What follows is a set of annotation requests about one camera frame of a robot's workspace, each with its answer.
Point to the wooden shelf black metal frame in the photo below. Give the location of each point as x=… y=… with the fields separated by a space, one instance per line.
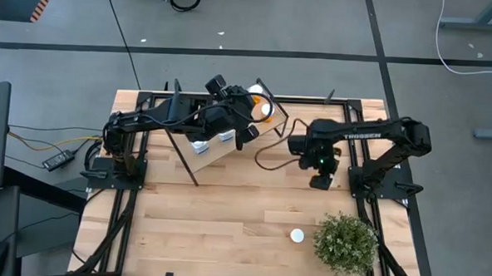
x=216 y=153

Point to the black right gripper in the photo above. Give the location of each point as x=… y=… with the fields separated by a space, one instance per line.
x=320 y=160

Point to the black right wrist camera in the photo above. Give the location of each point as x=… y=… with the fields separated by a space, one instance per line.
x=321 y=182

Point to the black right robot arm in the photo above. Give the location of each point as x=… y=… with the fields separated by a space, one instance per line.
x=367 y=133

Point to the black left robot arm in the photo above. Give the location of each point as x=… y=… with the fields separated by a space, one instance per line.
x=155 y=123

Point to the small white cap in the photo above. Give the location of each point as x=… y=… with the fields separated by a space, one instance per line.
x=297 y=235

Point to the orange pill bottle white cap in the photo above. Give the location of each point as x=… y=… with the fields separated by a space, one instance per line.
x=267 y=110
x=255 y=89

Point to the black aluminium table frame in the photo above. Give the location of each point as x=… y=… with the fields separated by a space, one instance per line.
x=306 y=102

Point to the grey metal table leg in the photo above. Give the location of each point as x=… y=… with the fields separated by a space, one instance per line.
x=475 y=25

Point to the white melatonin bottle blue label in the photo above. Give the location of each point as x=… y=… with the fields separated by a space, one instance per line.
x=227 y=136
x=200 y=147

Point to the black power adapter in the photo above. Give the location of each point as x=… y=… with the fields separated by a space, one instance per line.
x=58 y=160

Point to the green potted plant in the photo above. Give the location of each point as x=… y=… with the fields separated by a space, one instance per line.
x=345 y=244

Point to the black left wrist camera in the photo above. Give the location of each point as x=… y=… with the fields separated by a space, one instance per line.
x=248 y=136

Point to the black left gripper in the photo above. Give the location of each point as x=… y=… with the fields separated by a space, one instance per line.
x=230 y=112

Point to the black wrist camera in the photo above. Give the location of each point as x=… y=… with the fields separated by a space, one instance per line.
x=321 y=182
x=248 y=136

